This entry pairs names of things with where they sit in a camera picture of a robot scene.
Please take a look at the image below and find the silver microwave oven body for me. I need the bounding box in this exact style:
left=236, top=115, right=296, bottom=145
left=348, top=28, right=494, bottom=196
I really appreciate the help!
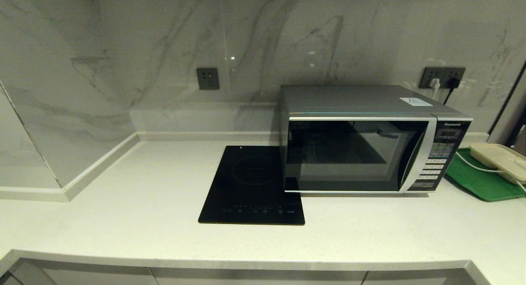
left=279, top=85, right=473, bottom=194

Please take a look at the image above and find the white paper sheet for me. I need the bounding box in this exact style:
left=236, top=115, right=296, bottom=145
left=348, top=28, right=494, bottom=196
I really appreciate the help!
left=399, top=97, right=433, bottom=107

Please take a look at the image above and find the black induction cooktop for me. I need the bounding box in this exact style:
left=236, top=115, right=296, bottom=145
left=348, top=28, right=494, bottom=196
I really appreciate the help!
left=198, top=145, right=305, bottom=225

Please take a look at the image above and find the black glass microwave door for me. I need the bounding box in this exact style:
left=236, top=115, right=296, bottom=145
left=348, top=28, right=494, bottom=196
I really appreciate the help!
left=284, top=116, right=437, bottom=194

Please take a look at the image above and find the grey double wall outlet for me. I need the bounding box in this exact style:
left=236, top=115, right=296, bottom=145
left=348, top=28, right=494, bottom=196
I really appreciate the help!
left=419, top=67, right=466, bottom=89

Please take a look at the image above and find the grey single wall outlet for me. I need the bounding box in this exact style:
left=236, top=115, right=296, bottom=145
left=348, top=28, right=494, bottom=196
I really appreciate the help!
left=196, top=68, right=219, bottom=90

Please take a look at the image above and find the black power cord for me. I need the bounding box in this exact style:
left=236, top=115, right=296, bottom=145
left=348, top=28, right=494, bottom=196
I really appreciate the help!
left=443, top=77, right=461, bottom=105

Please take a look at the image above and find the green plastic tray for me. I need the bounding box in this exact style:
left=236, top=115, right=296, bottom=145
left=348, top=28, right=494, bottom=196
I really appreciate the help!
left=445, top=148, right=526, bottom=202

